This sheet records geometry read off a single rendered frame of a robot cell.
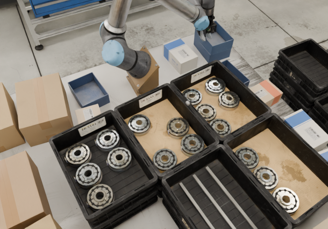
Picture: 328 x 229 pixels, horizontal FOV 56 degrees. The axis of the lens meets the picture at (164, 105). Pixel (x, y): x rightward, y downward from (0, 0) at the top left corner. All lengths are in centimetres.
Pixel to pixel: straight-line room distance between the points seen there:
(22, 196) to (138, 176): 45
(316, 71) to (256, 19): 136
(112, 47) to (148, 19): 192
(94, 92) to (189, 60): 57
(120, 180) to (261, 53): 219
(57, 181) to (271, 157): 97
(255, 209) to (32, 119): 105
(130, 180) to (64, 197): 32
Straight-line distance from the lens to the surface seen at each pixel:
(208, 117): 145
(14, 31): 358
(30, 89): 168
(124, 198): 118
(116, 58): 151
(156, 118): 147
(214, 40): 197
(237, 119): 151
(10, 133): 160
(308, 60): 246
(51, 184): 153
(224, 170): 135
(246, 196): 133
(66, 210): 146
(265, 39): 333
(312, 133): 163
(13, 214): 134
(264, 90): 174
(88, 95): 176
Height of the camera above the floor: 202
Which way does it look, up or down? 52 degrees down
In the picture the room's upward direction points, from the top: straight up
